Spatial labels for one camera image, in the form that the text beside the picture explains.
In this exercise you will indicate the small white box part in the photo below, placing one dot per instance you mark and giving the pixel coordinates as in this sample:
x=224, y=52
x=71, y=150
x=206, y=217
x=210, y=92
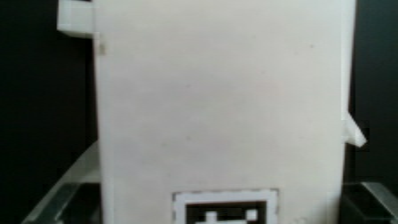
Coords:
x=221, y=84

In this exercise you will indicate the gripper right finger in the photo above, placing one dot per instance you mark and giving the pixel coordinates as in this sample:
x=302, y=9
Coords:
x=370, y=204

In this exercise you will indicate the white cabinet body box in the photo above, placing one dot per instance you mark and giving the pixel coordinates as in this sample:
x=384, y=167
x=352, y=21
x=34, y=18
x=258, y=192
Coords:
x=75, y=25

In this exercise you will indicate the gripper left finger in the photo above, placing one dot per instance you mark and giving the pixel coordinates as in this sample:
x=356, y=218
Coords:
x=73, y=207

